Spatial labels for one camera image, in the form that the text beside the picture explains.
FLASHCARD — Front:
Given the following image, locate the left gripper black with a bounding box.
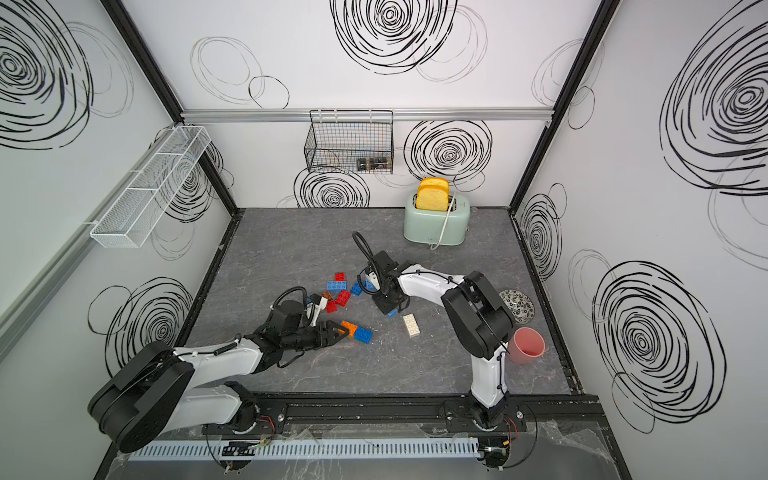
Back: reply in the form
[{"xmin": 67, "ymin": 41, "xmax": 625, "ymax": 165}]
[{"xmin": 283, "ymin": 320, "xmax": 351, "ymax": 352}]

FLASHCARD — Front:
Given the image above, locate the orange lego brick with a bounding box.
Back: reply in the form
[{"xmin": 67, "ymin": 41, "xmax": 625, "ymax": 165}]
[{"xmin": 341, "ymin": 321, "xmax": 357, "ymax": 337}]

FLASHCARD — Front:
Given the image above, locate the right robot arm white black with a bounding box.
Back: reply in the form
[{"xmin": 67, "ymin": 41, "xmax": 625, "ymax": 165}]
[{"xmin": 358, "ymin": 251, "xmax": 515, "ymax": 421}]

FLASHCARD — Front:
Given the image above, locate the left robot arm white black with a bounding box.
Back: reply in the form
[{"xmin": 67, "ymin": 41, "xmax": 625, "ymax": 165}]
[{"xmin": 87, "ymin": 300, "xmax": 350, "ymax": 453}]

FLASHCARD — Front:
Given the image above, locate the red lego brick long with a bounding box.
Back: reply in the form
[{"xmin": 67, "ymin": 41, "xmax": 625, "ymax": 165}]
[{"xmin": 335, "ymin": 290, "xmax": 351, "ymax": 307}]

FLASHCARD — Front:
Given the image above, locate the mint green toaster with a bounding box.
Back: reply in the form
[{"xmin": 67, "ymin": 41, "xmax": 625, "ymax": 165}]
[{"xmin": 403, "ymin": 194, "xmax": 471, "ymax": 246}]

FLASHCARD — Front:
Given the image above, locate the yellow toast slice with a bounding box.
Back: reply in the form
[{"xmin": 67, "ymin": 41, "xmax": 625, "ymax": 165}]
[{"xmin": 415, "ymin": 177, "xmax": 450, "ymax": 211}]

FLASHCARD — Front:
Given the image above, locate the patterned ceramic bowl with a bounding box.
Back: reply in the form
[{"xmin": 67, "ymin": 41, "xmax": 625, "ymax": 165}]
[{"xmin": 499, "ymin": 289, "xmax": 535, "ymax": 325}]

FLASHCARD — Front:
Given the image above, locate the pink plastic cup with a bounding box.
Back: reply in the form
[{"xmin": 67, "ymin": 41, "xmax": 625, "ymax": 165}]
[{"xmin": 508, "ymin": 327, "xmax": 546, "ymax": 365}]

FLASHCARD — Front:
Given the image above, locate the white toaster cable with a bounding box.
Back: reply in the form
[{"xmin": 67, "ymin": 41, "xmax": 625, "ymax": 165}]
[{"xmin": 429, "ymin": 194, "xmax": 457, "ymax": 251}]

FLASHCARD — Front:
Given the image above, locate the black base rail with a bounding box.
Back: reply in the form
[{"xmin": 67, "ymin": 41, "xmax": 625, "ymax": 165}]
[{"xmin": 203, "ymin": 392, "xmax": 604, "ymax": 436}]

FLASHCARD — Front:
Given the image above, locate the white cable duct strip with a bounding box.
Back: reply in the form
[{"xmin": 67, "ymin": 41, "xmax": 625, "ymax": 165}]
[{"xmin": 128, "ymin": 438, "xmax": 481, "ymax": 462}]

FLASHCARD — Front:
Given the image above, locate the black wire wall basket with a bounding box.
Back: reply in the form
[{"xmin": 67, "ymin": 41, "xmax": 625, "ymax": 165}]
[{"xmin": 303, "ymin": 120, "xmax": 395, "ymax": 175}]

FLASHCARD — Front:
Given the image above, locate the grey wall rail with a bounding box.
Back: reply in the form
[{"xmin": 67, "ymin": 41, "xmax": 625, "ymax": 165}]
[{"xmin": 181, "ymin": 106, "xmax": 554, "ymax": 124}]

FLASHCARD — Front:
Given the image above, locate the white wire wall shelf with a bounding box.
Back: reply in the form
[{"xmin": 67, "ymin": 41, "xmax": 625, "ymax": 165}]
[{"xmin": 90, "ymin": 126, "xmax": 212, "ymax": 249}]

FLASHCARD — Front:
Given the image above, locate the black corner frame post right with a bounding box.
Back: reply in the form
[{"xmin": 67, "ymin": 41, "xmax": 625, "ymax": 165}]
[{"xmin": 507, "ymin": 0, "xmax": 621, "ymax": 216}]

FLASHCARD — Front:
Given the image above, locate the black corner frame post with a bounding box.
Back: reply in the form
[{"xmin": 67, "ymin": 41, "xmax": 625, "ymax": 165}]
[
  {"xmin": 507, "ymin": 0, "xmax": 621, "ymax": 216},
  {"xmin": 100, "ymin": 0, "xmax": 239, "ymax": 217}
]

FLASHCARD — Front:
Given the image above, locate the black corner frame post left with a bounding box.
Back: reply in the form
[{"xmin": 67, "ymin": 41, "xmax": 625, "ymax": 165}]
[{"xmin": 100, "ymin": 0, "xmax": 239, "ymax": 217}]

